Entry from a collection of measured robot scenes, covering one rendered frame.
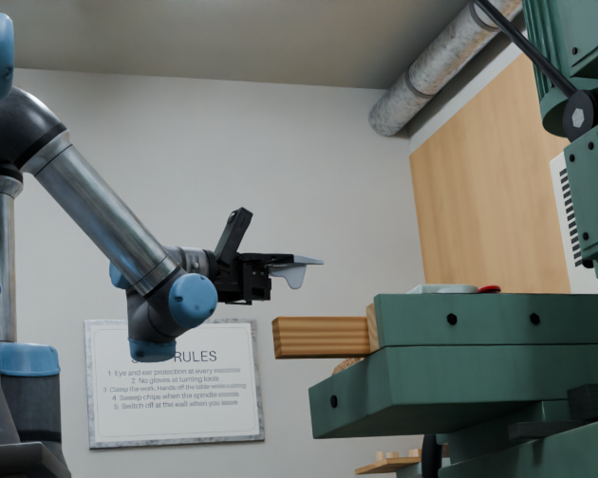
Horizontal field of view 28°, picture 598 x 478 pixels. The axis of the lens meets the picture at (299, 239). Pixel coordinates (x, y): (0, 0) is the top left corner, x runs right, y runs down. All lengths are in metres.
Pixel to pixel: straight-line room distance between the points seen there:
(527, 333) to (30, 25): 3.26
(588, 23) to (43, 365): 0.86
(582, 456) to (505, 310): 0.18
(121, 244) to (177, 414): 2.56
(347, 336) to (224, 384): 3.17
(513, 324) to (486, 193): 3.09
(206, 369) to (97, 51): 1.25
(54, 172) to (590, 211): 0.88
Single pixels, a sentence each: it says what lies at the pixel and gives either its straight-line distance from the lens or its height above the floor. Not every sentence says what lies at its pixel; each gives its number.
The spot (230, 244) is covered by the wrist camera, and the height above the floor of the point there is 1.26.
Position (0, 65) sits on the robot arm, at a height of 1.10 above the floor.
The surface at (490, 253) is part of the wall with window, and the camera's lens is 4.31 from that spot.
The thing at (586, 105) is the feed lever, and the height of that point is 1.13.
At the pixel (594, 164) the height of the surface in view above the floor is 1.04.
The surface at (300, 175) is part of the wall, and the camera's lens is 4.72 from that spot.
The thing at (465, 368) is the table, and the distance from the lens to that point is 1.22.
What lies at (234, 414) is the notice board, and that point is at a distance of 4.36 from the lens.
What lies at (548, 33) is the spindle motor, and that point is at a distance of 1.49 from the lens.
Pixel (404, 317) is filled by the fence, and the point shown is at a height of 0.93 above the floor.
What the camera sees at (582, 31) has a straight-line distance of 1.24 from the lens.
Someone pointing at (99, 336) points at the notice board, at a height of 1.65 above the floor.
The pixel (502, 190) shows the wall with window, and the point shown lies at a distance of 4.24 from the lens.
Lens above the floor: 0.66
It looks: 17 degrees up
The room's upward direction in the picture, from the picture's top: 6 degrees counter-clockwise
